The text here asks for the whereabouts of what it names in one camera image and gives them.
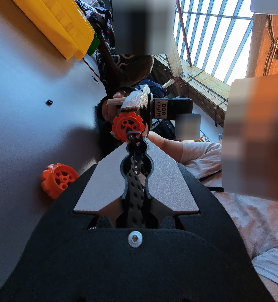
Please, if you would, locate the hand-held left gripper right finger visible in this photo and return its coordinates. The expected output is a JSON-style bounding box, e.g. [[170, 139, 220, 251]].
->
[[141, 137, 199, 228]]

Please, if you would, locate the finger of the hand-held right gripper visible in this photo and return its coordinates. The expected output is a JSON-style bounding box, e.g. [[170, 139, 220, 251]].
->
[[120, 84, 152, 113]]

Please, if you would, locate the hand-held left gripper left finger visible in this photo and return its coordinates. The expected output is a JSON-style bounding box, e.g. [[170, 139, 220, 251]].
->
[[74, 141, 132, 228]]

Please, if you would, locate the orange toy wheel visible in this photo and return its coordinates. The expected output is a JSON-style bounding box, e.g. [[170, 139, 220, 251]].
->
[[111, 112, 145, 143], [41, 163, 79, 200]]

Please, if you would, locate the black perforated beam with axle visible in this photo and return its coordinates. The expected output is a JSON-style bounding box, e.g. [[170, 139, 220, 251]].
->
[[126, 131, 145, 228]]

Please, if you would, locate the grey desk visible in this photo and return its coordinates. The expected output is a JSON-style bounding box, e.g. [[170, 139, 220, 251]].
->
[[0, 0, 113, 291]]

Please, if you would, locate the person's right hand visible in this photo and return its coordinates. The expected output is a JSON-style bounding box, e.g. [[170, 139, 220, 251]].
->
[[101, 90, 128, 123]]

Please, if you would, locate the navy jacket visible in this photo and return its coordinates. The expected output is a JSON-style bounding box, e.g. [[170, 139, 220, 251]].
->
[[139, 79, 167, 98]]

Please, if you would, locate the green plastic bin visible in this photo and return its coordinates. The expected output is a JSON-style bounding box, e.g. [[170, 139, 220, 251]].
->
[[86, 33, 100, 56]]

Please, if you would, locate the skylight window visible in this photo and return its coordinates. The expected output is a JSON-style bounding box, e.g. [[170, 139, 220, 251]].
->
[[173, 0, 256, 84]]

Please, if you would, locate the person's pale shirt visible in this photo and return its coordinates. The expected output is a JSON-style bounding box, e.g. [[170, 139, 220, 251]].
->
[[180, 141, 278, 302]]

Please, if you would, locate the yellow plastic bin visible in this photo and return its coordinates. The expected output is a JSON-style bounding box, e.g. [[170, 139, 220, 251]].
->
[[12, 0, 95, 60]]

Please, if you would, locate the black lanyard strap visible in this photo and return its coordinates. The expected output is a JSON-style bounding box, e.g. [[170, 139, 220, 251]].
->
[[199, 170, 224, 193]]

